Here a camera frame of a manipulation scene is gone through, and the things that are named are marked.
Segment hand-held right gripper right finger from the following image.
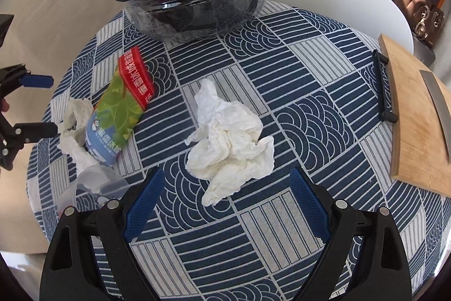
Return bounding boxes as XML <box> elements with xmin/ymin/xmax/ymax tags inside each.
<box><xmin>289</xmin><ymin>166</ymin><xmax>413</xmax><ymax>301</ymax></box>

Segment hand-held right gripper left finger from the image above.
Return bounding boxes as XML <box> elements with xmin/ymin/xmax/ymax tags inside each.
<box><xmin>39</xmin><ymin>166</ymin><xmax>166</xmax><ymax>301</ymax></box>

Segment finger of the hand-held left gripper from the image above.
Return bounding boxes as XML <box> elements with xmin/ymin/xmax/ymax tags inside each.
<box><xmin>0</xmin><ymin>122</ymin><xmax>59</xmax><ymax>171</ymax></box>
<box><xmin>0</xmin><ymin>64</ymin><xmax>54</xmax><ymax>99</ymax></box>

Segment white tissue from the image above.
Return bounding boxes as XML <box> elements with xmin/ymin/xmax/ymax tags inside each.
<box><xmin>58</xmin><ymin>98</ymin><xmax>101</xmax><ymax>171</ymax></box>
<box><xmin>185</xmin><ymin>78</ymin><xmax>275</xmax><ymax>206</ymax></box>

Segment beige curtain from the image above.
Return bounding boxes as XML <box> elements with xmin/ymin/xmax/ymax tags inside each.
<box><xmin>0</xmin><ymin>0</ymin><xmax>124</xmax><ymax>125</ymax></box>

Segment clear plastic cup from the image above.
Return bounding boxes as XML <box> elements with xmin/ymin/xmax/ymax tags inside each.
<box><xmin>58</xmin><ymin>165</ymin><xmax>131</xmax><ymax>213</ymax></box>

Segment green and red snack wrapper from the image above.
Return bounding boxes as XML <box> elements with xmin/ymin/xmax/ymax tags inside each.
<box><xmin>85</xmin><ymin>46</ymin><xmax>156</xmax><ymax>168</ymax></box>

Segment wooden cutting board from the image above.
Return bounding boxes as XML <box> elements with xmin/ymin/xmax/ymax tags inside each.
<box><xmin>378</xmin><ymin>34</ymin><xmax>451</xmax><ymax>197</ymax></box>

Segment grey storage box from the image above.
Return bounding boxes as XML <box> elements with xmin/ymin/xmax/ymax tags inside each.
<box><xmin>412</xmin><ymin>36</ymin><xmax>437</xmax><ymax>65</ymax></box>

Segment brown handbag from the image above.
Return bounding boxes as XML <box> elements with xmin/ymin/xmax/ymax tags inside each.
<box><xmin>402</xmin><ymin>0</ymin><xmax>446</xmax><ymax>48</ymax></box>

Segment black bar handle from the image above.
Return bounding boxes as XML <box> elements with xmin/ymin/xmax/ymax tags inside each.
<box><xmin>372</xmin><ymin>49</ymin><xmax>399</xmax><ymax>123</ymax></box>

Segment cleaver with black handle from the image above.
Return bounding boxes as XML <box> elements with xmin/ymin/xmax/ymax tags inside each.
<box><xmin>421</xmin><ymin>71</ymin><xmax>451</xmax><ymax>161</ymax></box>

